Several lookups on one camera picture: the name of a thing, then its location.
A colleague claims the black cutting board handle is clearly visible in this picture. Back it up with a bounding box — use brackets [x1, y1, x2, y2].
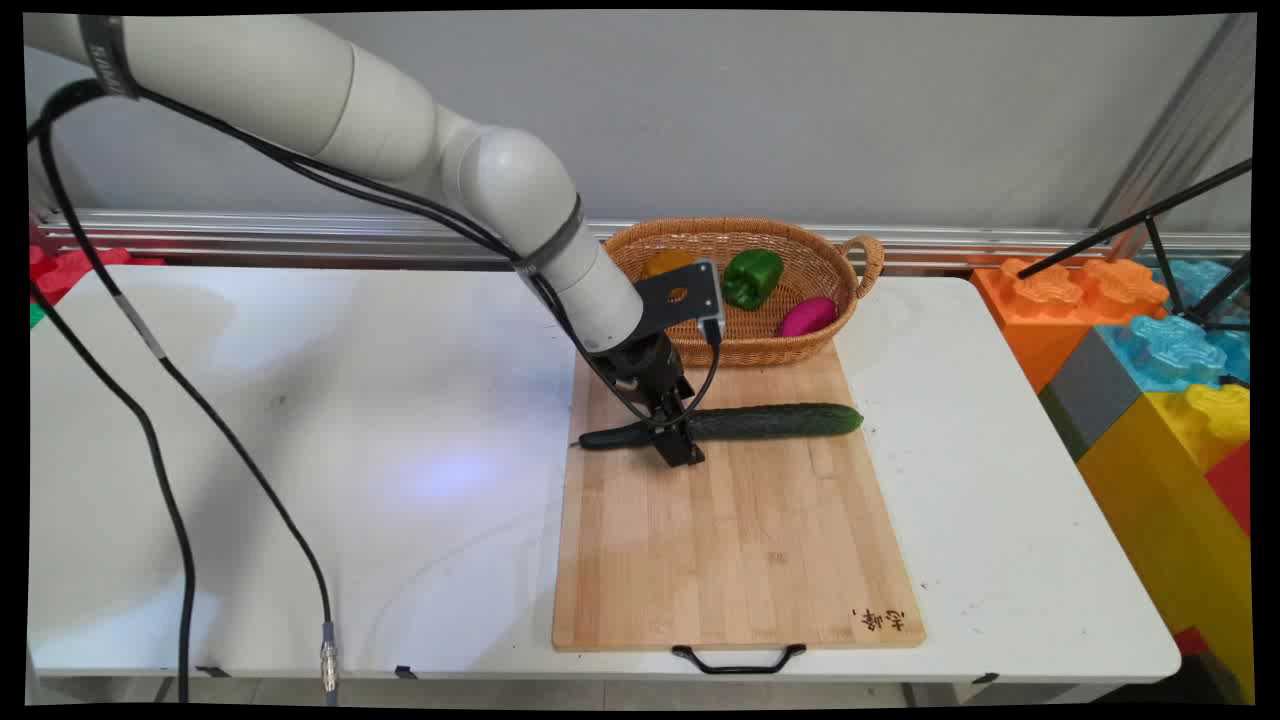
[671, 643, 808, 676]

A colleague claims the orange giant toy block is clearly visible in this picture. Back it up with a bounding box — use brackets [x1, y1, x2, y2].
[972, 257, 1171, 393]

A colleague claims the wooden bamboo cutting board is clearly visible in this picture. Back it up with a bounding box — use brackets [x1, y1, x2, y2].
[551, 335, 927, 653]

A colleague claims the red giant toy block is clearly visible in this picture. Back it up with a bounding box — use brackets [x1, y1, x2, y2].
[1204, 443, 1253, 538]

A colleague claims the magenta toy vegetable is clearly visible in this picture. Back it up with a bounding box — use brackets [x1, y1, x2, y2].
[778, 296, 839, 339]

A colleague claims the grey giant toy block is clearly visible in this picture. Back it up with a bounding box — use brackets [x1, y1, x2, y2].
[1038, 327, 1143, 462]

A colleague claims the red studded toy block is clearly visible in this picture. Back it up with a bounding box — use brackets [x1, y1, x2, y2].
[28, 244, 167, 307]

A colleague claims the aluminium frame post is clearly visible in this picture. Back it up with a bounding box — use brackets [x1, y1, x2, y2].
[1088, 14, 1257, 263]

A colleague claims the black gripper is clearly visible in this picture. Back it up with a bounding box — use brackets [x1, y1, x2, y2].
[599, 332, 707, 469]

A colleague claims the green toy bell pepper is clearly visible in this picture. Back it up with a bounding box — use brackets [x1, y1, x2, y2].
[722, 248, 785, 310]

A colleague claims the black cable with metal connector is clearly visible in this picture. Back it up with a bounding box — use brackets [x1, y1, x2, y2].
[28, 78, 341, 706]

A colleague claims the black tripod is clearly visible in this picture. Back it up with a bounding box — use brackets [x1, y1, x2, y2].
[1017, 158, 1254, 333]

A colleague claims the yellow giant toy block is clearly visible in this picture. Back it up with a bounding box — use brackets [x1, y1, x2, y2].
[1077, 383, 1257, 703]

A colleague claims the black camera cable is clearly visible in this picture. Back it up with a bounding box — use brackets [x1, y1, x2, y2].
[640, 336, 724, 432]

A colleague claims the woven wicker basket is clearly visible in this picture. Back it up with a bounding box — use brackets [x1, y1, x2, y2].
[600, 217, 887, 369]

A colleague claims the thick black cable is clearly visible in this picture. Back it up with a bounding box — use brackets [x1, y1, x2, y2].
[28, 280, 197, 705]

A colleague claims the aluminium rail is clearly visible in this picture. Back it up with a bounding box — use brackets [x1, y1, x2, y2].
[35, 208, 1252, 274]

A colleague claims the black camera mounting bracket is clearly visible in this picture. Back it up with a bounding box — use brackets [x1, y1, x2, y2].
[630, 259, 724, 342]

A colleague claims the blue giant toy block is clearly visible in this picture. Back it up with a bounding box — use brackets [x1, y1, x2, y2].
[1093, 259, 1253, 388]

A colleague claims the dark green cucumber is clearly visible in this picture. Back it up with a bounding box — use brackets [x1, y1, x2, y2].
[572, 403, 865, 451]

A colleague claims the grey velcro arm strap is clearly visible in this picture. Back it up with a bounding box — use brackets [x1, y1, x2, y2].
[515, 193, 587, 278]
[78, 14, 143, 101]

